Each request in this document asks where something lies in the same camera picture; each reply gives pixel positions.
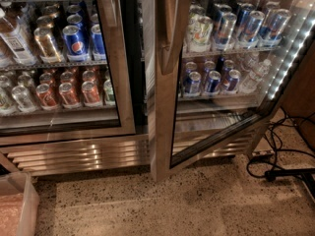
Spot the silver blue energy can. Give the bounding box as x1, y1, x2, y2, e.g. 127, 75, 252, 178
214, 13, 237, 50
258, 9, 291, 47

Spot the iced tea bottle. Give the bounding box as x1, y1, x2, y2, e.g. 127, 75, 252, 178
0, 9, 37, 66

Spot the red coke can right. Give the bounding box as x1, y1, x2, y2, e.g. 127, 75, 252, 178
82, 81, 102, 107

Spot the blue pepsi can lower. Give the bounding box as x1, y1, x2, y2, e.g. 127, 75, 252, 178
184, 72, 201, 96

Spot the red coke can middle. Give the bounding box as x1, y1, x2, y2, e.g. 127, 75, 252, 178
59, 83, 81, 109

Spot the gold soda can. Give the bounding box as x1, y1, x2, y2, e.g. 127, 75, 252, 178
33, 28, 64, 64

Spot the white green soda can right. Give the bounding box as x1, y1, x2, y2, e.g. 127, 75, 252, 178
189, 16, 214, 53

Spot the clear water bottle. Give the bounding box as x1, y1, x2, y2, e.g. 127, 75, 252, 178
239, 59, 271, 94

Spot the black power cable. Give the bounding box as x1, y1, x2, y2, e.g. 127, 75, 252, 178
246, 108, 315, 183

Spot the red coke can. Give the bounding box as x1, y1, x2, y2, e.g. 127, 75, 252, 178
59, 83, 81, 109
82, 81, 102, 107
36, 84, 60, 110

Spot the translucent plastic bin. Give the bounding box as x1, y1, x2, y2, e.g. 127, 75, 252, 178
0, 172, 39, 236

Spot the silver diet coke can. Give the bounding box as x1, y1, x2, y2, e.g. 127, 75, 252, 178
12, 86, 37, 112

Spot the red coke can left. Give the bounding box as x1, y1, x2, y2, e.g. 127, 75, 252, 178
36, 84, 60, 110

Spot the fridge glass door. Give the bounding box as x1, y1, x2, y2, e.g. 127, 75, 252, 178
0, 0, 134, 148
139, 0, 315, 183

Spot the blue pepsi can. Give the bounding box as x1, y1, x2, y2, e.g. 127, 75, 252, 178
184, 72, 201, 96
62, 25, 89, 62

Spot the silver blue energy can right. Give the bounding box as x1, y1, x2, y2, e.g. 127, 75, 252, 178
258, 9, 291, 47

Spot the stainless steel fridge base grille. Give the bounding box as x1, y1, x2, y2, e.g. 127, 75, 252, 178
0, 127, 263, 179

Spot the blue pepsi can front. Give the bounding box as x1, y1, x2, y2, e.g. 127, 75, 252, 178
62, 25, 89, 62

